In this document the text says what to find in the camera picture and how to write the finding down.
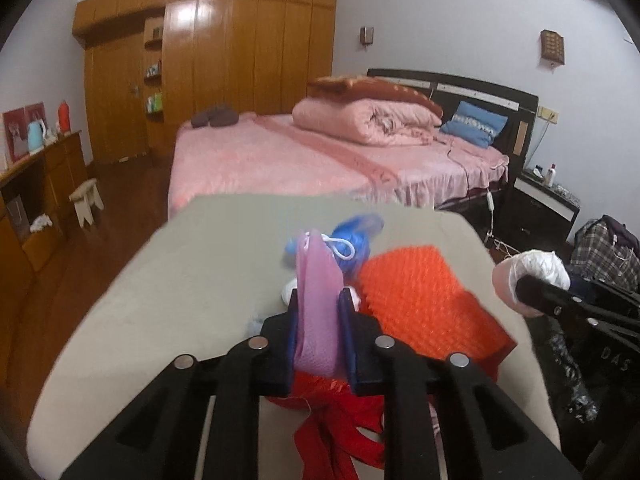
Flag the plaid bag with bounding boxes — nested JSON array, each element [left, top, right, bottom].
[[568, 214, 639, 292]]

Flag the white lotion bottle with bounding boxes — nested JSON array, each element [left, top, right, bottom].
[[544, 164, 556, 188]]

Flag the red picture frame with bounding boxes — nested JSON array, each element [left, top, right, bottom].
[[1, 102, 47, 162]]

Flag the wooden sideboard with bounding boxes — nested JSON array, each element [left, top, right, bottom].
[[0, 132, 88, 384]]

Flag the folded pink quilt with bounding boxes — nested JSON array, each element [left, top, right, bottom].
[[292, 98, 442, 148]]

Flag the black white nightstand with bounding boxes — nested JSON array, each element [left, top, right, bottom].
[[495, 170, 580, 252]]

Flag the blue plastic bag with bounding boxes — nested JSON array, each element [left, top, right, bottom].
[[283, 214, 384, 281]]

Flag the orange spiky mat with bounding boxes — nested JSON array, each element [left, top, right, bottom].
[[356, 246, 516, 379]]

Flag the red thermos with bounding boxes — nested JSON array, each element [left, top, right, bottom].
[[58, 101, 72, 134]]

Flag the pink mesh cloth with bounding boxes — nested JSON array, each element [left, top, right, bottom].
[[294, 230, 345, 379]]

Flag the wooden wardrobe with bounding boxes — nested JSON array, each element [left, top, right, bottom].
[[73, 0, 336, 165]]

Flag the blue pillow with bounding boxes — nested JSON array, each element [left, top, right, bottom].
[[440, 101, 508, 148]]

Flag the white diaper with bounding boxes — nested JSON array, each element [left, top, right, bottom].
[[491, 249, 570, 318]]

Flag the black headboard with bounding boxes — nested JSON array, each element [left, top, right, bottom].
[[367, 68, 539, 178]]

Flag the white power strip cable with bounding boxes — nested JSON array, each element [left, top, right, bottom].
[[482, 186, 522, 261]]

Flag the red cloth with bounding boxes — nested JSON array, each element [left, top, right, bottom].
[[269, 372, 385, 479]]

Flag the pink covered bed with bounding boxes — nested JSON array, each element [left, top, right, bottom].
[[168, 113, 509, 216]]

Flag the light blue kettle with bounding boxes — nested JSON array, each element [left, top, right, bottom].
[[27, 119, 47, 156]]

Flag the dark red pillow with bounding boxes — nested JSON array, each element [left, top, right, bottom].
[[307, 76, 444, 119]]

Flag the small wooden stool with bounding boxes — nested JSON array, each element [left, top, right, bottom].
[[68, 178, 104, 228]]

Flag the brown wall lamp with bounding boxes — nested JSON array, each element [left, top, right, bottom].
[[540, 29, 565, 65]]

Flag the beige wall socket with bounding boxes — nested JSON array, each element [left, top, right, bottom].
[[537, 106, 559, 125]]

